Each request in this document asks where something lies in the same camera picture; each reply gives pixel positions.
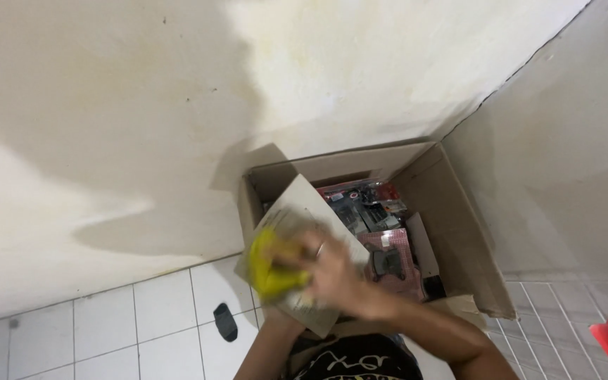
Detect person's right hand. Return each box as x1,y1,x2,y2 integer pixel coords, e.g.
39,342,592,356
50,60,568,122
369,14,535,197
275,231,392,322

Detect yellow cleaning cloth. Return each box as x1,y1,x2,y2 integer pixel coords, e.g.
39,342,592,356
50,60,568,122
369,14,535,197
246,226,314,303

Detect grey-white cardboard box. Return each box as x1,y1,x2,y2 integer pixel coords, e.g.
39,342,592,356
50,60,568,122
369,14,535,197
234,174,372,340

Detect red and black parts packets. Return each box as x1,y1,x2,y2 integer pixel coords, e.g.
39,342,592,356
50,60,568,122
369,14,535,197
317,179,408,236

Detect pink brake pad packet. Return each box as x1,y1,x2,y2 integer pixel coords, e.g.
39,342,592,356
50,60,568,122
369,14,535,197
358,228,424,303

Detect black object on floor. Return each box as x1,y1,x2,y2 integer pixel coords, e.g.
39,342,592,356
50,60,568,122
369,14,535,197
213,302,239,343

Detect small white box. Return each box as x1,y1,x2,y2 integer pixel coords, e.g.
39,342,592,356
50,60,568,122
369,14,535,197
405,212,441,278

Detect person's black printed shirt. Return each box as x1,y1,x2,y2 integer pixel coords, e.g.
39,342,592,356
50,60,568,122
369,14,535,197
292,334,424,380

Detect large open brown carton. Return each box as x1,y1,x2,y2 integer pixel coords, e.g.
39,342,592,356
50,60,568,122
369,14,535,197
237,138,519,370

